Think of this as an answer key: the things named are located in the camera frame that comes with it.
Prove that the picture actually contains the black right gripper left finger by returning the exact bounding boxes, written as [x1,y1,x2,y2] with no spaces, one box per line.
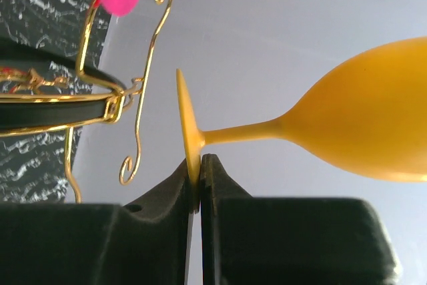
[1,164,192,284]

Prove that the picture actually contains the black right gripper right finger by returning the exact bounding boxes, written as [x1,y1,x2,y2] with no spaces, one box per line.
[199,154,399,284]

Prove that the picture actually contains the orange yellow wine glass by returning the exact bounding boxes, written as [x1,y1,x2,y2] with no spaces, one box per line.
[176,37,426,211]

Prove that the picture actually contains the gold wire wine glass rack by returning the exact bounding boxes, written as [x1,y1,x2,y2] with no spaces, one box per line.
[1,0,173,203]

